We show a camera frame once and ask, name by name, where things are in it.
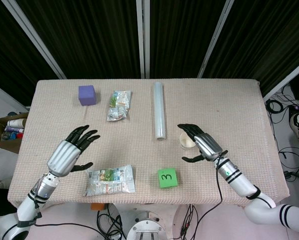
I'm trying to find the small clear snack packet bag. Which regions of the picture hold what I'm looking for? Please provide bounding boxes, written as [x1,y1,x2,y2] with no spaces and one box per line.
[106,90,132,123]

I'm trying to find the beige woven tablecloth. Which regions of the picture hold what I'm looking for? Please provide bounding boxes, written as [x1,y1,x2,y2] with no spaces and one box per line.
[7,78,290,209]

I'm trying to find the silver robot base column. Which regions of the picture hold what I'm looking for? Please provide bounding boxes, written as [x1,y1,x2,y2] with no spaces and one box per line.
[125,209,165,240]

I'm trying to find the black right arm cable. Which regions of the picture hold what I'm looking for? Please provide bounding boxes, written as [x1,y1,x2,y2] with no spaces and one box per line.
[180,154,225,237]

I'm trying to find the clear plastic film roll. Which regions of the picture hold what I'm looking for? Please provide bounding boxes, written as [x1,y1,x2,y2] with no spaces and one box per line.
[153,81,168,141]

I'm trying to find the large clear snack packet bag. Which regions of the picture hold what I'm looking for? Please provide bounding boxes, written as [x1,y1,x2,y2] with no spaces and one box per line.
[83,164,136,197]

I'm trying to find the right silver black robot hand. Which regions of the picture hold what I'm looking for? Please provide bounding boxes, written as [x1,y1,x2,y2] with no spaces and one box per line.
[177,123,229,163]

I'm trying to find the orange block under table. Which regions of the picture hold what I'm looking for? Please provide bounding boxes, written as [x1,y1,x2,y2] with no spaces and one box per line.
[90,202,106,211]

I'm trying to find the black cables under table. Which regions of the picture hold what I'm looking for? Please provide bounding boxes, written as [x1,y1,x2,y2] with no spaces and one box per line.
[96,203,127,240]

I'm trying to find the white cylindrical bottle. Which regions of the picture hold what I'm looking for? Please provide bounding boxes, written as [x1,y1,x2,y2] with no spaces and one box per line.
[6,118,28,128]

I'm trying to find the black floor cable bundle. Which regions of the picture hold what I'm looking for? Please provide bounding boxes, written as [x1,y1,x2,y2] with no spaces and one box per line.
[265,84,299,126]

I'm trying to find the brown cardboard box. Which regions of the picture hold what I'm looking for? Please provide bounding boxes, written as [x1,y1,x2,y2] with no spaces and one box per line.
[0,112,30,155]

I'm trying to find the green cube with number three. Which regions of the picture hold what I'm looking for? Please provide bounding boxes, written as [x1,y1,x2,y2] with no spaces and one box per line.
[156,167,179,189]

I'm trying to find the cream round object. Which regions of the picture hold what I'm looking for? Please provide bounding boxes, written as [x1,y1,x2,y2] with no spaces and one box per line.
[179,132,197,151]

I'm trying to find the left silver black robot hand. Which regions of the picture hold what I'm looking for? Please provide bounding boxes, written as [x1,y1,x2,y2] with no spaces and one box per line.
[46,124,101,178]

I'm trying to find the purple foam cube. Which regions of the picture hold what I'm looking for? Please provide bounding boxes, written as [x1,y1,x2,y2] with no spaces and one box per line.
[78,84,96,107]

